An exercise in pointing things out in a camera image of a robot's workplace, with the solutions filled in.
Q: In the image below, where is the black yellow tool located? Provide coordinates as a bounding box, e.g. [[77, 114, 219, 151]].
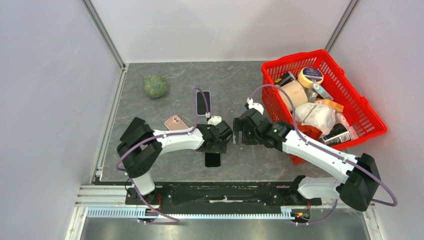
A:
[[274, 71, 296, 87]]

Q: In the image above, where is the pink phone case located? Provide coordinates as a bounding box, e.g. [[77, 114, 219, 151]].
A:
[[164, 115, 189, 131]]

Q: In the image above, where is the green felt ball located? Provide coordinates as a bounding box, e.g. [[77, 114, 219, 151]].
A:
[[143, 74, 168, 99]]

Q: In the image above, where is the white wrapped package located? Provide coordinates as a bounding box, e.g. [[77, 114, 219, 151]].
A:
[[294, 102, 336, 135]]

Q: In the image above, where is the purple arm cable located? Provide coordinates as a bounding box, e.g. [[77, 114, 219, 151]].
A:
[[114, 87, 181, 225], [248, 84, 398, 226]]

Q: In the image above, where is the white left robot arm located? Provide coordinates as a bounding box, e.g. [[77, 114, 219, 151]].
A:
[[115, 117, 233, 204]]

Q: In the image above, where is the red plastic basket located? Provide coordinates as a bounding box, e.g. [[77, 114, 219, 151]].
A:
[[261, 49, 387, 151]]

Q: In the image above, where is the orange small box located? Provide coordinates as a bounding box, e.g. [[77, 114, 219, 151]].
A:
[[314, 99, 344, 113]]

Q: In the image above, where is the lilac phone case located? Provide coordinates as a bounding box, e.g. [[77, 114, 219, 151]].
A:
[[195, 90, 213, 117]]

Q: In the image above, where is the yellow masking tape roll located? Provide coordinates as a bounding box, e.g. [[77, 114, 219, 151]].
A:
[[297, 67, 324, 89]]

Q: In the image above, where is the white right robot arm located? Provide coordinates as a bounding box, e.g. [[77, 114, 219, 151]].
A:
[[233, 108, 381, 212]]

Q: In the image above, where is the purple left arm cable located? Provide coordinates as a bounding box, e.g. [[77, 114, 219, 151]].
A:
[[114, 87, 181, 225]]

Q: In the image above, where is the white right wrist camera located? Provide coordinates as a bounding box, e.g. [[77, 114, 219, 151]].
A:
[[245, 97, 264, 116]]

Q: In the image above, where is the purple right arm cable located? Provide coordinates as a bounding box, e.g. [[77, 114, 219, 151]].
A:
[[248, 84, 398, 226]]

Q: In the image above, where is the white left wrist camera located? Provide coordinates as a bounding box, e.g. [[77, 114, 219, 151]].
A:
[[205, 112, 223, 127]]

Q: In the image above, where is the black smartphone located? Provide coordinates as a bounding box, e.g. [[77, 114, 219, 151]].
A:
[[204, 152, 221, 168], [119, 117, 146, 144], [196, 91, 212, 116]]

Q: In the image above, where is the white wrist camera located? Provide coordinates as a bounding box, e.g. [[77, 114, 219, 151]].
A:
[[245, 97, 264, 116], [205, 112, 223, 127]]

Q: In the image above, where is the teal white small packet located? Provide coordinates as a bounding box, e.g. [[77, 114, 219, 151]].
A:
[[311, 82, 334, 101]]

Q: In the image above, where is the grey slotted cable duct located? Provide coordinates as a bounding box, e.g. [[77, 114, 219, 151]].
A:
[[86, 207, 293, 220]]

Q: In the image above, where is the black mounting base plate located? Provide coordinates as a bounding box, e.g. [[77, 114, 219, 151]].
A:
[[144, 181, 322, 214]]

